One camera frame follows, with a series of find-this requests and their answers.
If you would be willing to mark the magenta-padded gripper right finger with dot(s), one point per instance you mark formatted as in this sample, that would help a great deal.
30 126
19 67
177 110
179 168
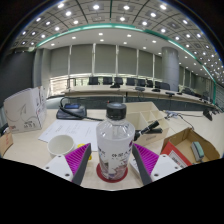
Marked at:
146 158

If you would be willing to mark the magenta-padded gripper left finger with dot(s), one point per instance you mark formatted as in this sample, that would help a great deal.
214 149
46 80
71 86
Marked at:
78 158

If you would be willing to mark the clear bottle with printed label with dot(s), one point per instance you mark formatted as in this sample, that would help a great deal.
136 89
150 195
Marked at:
115 146

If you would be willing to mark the white remote control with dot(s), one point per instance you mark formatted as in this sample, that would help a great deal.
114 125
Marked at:
133 164

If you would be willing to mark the white and yellow mug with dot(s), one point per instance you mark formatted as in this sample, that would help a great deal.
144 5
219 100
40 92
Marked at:
60 145

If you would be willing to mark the white printed paper sheet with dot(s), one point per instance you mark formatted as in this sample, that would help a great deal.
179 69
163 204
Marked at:
73 131

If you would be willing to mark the flat round red coaster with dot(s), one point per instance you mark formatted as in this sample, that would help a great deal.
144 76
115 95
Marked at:
100 175

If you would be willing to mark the black marker pen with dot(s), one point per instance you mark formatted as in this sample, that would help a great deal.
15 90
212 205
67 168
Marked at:
148 128

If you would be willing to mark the red-sided open cardboard box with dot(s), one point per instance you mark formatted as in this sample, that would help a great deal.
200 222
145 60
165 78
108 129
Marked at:
181 143

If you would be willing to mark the white open organizer box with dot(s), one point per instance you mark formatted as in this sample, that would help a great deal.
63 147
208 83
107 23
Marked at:
143 115

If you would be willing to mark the black desk phone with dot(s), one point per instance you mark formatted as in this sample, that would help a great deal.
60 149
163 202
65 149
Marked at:
71 111

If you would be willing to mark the grey-green eraser block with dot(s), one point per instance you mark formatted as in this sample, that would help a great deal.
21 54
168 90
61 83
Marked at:
197 151

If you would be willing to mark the white cardboard carton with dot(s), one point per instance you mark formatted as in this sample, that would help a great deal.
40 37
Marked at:
25 110

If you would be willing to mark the black desk microphone base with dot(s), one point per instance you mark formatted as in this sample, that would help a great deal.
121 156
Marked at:
207 114

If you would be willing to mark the row of black office chairs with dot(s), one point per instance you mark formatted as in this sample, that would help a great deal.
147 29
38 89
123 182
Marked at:
118 81

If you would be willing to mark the group of round ceiling lights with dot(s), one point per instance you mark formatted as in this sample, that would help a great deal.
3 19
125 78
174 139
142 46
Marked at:
96 6

